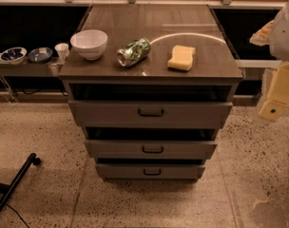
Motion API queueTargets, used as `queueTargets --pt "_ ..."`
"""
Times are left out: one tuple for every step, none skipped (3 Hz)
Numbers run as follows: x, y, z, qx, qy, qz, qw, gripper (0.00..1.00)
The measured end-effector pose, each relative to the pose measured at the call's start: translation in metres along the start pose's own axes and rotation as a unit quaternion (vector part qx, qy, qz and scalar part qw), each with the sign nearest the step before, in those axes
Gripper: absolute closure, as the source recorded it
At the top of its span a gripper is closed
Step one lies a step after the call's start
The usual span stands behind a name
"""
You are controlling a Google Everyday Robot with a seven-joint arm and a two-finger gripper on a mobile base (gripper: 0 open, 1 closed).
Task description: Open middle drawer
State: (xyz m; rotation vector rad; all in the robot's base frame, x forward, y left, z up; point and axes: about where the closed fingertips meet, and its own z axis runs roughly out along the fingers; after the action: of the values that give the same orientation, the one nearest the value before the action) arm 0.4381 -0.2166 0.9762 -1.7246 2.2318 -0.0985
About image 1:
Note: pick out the blue patterned bowl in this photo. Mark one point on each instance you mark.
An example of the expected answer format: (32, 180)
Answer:
(14, 55)

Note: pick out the grey drawer cabinet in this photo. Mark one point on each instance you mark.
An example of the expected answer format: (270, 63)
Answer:
(213, 77)

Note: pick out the grey top drawer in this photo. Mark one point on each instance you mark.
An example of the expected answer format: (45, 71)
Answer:
(137, 114)

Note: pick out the yellow sponge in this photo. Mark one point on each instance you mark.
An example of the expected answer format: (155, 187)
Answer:
(182, 58)

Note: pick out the grey side shelf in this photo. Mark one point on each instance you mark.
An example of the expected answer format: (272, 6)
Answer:
(29, 69)

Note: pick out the grey drawer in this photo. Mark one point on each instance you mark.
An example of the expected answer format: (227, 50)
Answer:
(137, 114)
(149, 150)
(149, 171)

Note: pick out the white paper cup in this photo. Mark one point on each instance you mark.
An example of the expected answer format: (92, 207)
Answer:
(62, 50)

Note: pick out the dark blue bowl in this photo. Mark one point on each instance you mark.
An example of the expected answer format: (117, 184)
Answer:
(40, 55)

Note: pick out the black stand leg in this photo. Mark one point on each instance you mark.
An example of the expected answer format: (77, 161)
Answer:
(6, 190)

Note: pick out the green soda can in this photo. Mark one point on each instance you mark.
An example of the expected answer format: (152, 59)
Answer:
(131, 54)

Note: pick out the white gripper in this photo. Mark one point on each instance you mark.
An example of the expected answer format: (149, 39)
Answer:
(284, 37)

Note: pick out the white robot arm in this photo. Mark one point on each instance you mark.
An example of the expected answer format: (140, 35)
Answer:
(275, 34)

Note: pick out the white bowl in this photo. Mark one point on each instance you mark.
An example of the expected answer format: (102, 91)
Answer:
(89, 44)

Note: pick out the grey bottom drawer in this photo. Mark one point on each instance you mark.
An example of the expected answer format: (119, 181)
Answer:
(149, 171)

